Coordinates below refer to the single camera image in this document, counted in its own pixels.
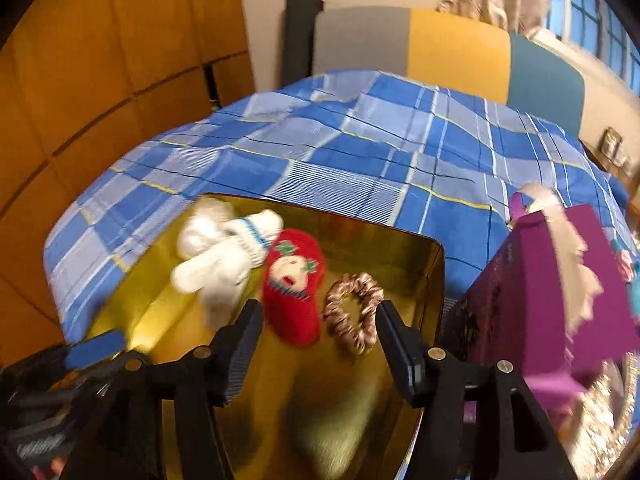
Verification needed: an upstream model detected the grey yellow blue sofa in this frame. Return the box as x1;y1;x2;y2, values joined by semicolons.
311;6;586;143

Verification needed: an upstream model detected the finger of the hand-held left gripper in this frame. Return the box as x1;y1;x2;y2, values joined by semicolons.
65;330;127;370

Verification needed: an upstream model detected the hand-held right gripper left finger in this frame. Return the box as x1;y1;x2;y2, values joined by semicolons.
60;300;264;480

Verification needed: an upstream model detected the red Christmas sock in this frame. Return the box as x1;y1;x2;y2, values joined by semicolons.
261;228;327;348

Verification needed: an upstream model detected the pink satin scrunchie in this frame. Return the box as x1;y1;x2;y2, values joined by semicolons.
321;272;385;356

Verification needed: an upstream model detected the ornate silver tissue box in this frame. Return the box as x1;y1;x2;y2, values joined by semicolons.
560;355;640;476

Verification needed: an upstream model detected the wooden desk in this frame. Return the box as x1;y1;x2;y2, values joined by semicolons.
582;137;640;181

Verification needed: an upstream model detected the orange wooden wardrobe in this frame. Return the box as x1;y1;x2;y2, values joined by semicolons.
0;0;256;351

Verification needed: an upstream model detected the blue plaid bedsheet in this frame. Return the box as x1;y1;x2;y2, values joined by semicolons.
42;69;633;346

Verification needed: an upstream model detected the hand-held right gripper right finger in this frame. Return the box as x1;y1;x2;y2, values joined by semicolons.
375;301;578;480

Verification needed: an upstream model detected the white framed window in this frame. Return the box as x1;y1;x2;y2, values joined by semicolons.
542;0;640;91

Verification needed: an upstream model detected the teal plush doll pink hair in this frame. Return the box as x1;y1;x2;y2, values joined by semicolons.
607;235;640;291

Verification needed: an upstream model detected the purple carton box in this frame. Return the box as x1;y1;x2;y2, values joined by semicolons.
442;182;638;423

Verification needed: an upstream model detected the gold metal tin box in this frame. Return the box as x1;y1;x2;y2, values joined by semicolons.
85;192;446;480

